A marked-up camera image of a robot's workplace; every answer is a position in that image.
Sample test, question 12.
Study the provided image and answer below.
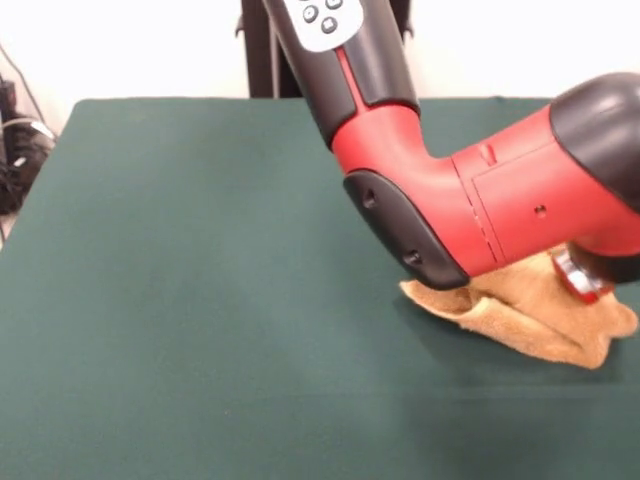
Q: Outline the black equipment with cables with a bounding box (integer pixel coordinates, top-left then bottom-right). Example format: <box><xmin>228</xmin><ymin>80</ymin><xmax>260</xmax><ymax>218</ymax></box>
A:
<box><xmin>0</xmin><ymin>79</ymin><xmax>55</xmax><ymax>216</ymax></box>

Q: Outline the tan terry towel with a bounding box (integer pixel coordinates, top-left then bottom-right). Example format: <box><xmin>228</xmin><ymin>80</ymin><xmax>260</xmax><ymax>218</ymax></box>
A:
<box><xmin>398</xmin><ymin>247</ymin><xmax>640</xmax><ymax>371</ymax></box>

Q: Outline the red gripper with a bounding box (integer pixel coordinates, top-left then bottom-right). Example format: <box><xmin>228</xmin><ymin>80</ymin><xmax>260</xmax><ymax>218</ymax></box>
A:
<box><xmin>569</xmin><ymin>282</ymin><xmax>614</xmax><ymax>306</ymax></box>

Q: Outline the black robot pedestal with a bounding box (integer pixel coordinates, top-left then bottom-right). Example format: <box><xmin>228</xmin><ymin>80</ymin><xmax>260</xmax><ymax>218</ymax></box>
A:
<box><xmin>233</xmin><ymin>0</ymin><xmax>416</xmax><ymax>99</ymax></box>

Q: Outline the dark green table cloth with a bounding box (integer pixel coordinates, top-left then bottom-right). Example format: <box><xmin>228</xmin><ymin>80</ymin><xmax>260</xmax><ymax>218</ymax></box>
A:
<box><xmin>0</xmin><ymin>97</ymin><xmax>640</xmax><ymax>480</ymax></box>

